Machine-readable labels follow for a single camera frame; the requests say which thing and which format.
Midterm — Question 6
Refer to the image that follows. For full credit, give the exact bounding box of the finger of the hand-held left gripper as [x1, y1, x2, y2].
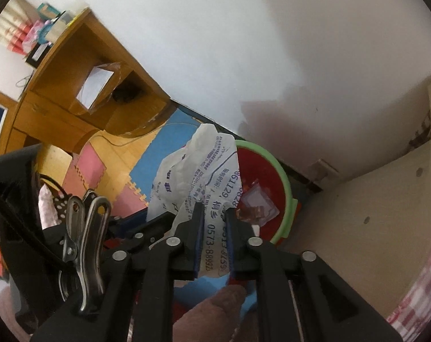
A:
[109, 215, 145, 236]
[123, 212, 177, 254]

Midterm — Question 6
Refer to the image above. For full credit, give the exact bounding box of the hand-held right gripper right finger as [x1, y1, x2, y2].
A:
[224, 207, 403, 342]

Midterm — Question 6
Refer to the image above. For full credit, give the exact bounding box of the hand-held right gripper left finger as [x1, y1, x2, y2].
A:
[32, 202, 205, 342]

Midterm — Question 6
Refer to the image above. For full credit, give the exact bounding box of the white printed plastic bag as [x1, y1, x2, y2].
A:
[146, 123, 245, 279]

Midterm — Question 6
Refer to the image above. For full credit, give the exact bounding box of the red bin with green rim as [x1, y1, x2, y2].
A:
[233, 140, 302, 246]

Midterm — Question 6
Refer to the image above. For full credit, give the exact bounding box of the pink patterned cloth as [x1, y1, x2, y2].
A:
[38, 183, 56, 227]

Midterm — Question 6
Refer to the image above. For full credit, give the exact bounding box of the metal spring clip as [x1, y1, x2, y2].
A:
[59, 192, 112, 316]

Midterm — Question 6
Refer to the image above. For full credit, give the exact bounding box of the black polka dot cloth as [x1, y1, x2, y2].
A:
[50, 189, 69, 229]

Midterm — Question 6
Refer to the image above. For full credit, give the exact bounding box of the clear plastic wrapper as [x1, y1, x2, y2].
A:
[237, 182, 279, 226]

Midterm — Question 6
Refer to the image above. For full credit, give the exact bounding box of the wooden desk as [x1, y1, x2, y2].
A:
[0, 7, 178, 157]

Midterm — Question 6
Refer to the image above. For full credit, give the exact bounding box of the clear bag with white paper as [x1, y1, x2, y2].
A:
[76, 62, 125, 115]

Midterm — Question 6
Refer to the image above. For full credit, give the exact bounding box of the black box with white label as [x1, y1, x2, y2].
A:
[25, 43, 54, 68]

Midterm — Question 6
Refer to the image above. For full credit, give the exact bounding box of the blue alarm clock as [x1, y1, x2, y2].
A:
[37, 21, 54, 41]

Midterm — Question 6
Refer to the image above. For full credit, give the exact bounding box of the cream curtain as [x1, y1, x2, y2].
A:
[0, 0, 38, 56]

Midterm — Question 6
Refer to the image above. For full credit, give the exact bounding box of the green box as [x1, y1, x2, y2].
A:
[37, 3, 61, 20]

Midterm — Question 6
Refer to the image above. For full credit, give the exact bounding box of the black cable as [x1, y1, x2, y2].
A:
[0, 183, 64, 268]
[39, 174, 68, 200]

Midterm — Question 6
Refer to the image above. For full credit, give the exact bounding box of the white wall socket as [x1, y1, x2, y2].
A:
[308, 158, 340, 190]

